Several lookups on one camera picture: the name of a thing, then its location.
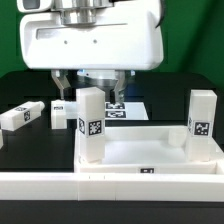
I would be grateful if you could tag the white front fence bar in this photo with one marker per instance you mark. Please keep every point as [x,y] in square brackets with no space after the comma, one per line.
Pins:
[112,187]

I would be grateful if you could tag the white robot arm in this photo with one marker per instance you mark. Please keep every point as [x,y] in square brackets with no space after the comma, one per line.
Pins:
[104,38]

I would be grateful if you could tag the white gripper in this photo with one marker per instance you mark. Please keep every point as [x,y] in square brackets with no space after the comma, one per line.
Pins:
[92,34]

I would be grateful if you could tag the white desk top tray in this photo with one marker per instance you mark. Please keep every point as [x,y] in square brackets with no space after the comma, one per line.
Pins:
[149,150]

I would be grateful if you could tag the white fiducial marker sheet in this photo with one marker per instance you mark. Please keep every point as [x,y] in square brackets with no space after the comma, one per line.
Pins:
[123,111]

